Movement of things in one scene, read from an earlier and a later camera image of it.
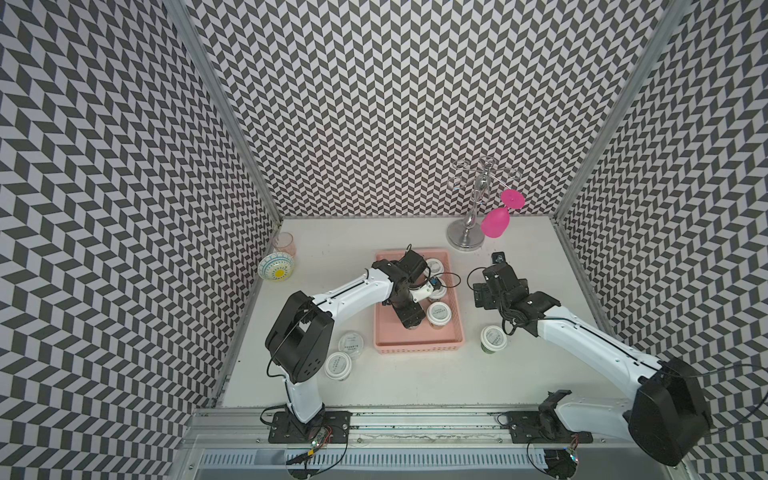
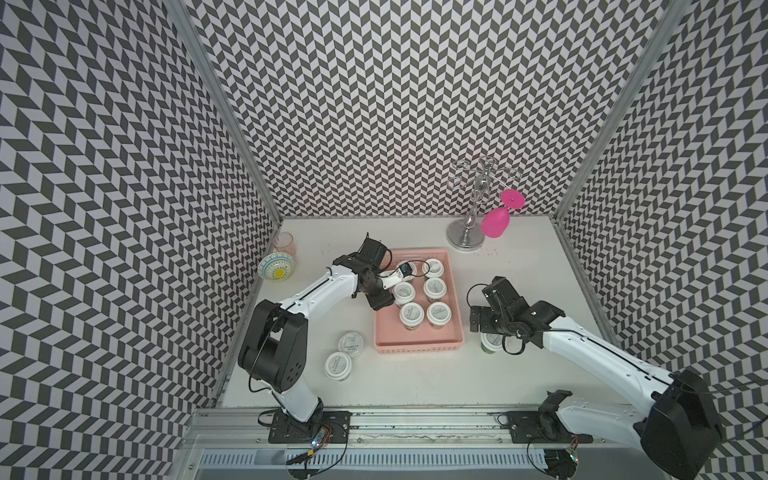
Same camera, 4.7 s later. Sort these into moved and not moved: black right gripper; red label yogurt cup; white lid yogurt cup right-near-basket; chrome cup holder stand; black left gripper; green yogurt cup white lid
Moved: black left gripper; black right gripper
Not moved: red label yogurt cup; white lid yogurt cup right-near-basket; green yogurt cup white lid; chrome cup holder stand
